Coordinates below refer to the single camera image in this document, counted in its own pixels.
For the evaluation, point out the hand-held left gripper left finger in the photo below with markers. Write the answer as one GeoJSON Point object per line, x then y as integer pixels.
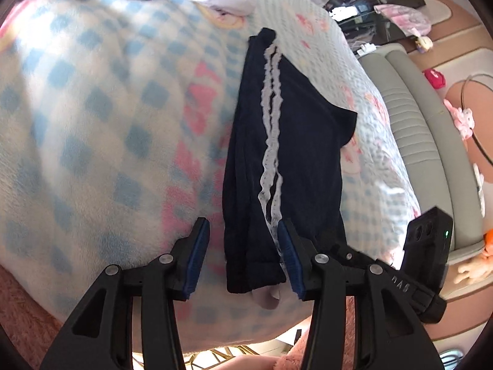
{"type": "Point", "coordinates": [194, 262]}

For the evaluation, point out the pink printed garment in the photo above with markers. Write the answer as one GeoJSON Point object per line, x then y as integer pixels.
{"type": "Point", "coordinates": [404, 17]}

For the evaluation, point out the white wall plug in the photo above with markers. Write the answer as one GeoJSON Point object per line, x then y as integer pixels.
{"type": "Point", "coordinates": [366, 49]}

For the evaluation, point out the pink and white plush toy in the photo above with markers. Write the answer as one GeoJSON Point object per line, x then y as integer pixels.
{"type": "Point", "coordinates": [462, 117]}

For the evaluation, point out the grey padded headboard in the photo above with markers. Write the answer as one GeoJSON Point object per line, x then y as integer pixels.
{"type": "Point", "coordinates": [423, 142]}

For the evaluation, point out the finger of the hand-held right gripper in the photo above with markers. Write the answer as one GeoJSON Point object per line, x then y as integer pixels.
{"type": "Point", "coordinates": [339, 244]}

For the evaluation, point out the navy pants with white stripes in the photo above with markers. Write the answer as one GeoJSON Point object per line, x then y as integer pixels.
{"type": "Point", "coordinates": [308, 142]}

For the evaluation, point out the red plush toy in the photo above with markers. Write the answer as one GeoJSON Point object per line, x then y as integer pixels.
{"type": "Point", "coordinates": [435, 79]}

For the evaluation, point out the person's bare leg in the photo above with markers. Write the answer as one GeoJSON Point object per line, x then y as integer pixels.
{"type": "Point", "coordinates": [246, 364]}

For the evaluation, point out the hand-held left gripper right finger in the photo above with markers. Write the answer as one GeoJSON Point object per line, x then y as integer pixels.
{"type": "Point", "coordinates": [290, 262]}

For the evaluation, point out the white duck plush toy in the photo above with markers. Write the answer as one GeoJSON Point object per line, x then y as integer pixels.
{"type": "Point", "coordinates": [423, 42]}

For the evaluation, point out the checkered cartoon printed blanket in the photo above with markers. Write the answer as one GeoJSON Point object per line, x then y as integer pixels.
{"type": "Point", "coordinates": [96, 123]}

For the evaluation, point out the pink fluffy pajamas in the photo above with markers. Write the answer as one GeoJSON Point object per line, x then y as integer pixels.
{"type": "Point", "coordinates": [23, 316]}

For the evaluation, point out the black hoop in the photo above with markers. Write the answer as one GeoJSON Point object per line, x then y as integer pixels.
{"type": "Point", "coordinates": [464, 96]}

